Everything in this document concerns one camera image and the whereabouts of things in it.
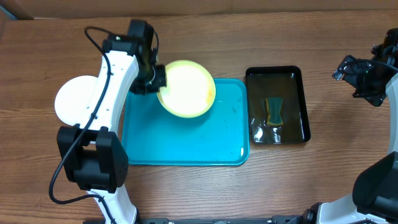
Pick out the yellow-green plate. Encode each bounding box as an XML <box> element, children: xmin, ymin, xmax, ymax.
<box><xmin>157</xmin><ymin>60</ymin><xmax>216</xmax><ymax>118</ymax></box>

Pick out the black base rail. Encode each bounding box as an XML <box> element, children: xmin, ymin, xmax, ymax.
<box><xmin>83</xmin><ymin>214</ymin><xmax>307</xmax><ymax>224</ymax></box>

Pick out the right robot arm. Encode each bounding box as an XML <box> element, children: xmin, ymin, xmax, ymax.
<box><xmin>291</xmin><ymin>29</ymin><xmax>397</xmax><ymax>224</ymax></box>

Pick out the teal plastic tray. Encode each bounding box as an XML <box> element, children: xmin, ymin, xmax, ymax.
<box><xmin>122</xmin><ymin>78</ymin><xmax>250</xmax><ymax>166</ymax></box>

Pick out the green yellow sponge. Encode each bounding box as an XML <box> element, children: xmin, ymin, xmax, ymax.
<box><xmin>266</xmin><ymin>97</ymin><xmax>284</xmax><ymax>126</ymax></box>

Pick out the black water basin tray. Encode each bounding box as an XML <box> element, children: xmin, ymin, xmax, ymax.
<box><xmin>245</xmin><ymin>65</ymin><xmax>311</xmax><ymax>144</ymax></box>

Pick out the white plate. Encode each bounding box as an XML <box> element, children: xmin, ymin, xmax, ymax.
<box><xmin>54</xmin><ymin>75</ymin><xmax>98</xmax><ymax>126</ymax></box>

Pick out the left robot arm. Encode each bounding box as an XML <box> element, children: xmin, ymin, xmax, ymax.
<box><xmin>55</xmin><ymin>20</ymin><xmax>166</xmax><ymax>223</ymax></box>

